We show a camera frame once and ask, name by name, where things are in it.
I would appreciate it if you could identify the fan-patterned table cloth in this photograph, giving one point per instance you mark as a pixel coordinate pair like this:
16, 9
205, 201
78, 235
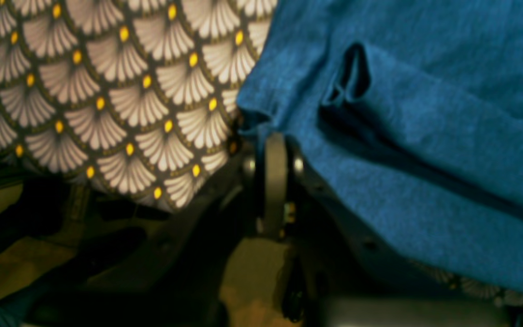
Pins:
139, 98

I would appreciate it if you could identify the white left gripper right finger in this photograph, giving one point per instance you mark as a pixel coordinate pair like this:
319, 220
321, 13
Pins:
347, 276

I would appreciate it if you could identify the blue long-sleeve T-shirt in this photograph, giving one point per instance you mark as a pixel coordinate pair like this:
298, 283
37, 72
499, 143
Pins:
412, 111

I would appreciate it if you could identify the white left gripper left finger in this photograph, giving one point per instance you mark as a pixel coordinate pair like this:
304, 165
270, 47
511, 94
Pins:
173, 279

